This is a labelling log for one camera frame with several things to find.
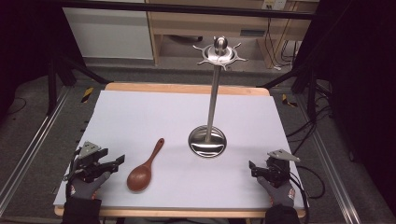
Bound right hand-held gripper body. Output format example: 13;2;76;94
255;148;302;189

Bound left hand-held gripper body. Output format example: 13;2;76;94
64;140;110;184

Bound brown wooden spoon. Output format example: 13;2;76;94
126;137;165;193

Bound steel utensil rack stand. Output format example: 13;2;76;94
188;35;249;159

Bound person's right hand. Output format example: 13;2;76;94
256;175;297;208

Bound person's left hand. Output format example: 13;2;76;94
65;170;112;202

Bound yellow black striped tape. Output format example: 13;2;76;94
80;86;94;104
281;93;299;108

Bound white table mat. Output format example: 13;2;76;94
52;90;305;210

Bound wooden table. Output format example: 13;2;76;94
53;81;306;218

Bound dark curtain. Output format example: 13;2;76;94
298;0;396;216
0;0;79;120

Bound white cabinet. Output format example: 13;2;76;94
62;7;154;61

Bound light wooden desk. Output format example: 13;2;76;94
145;0;316;69

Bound white power strip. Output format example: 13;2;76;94
262;0;288;10

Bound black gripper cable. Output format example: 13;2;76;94
289;164;327;224

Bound metal floor rail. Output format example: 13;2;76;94
294;94;362;224
0;87;71;217

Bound black floor cables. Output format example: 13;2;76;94
285;79;334;155

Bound black metal frame stand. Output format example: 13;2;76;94
256;66;319;120
46;55;110;117

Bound thin black floor cable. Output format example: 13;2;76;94
7;96;28;117

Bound hanging black cables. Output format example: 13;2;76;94
263;17;302;71

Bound black horizontal frame bar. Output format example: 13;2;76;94
59;0;316;21

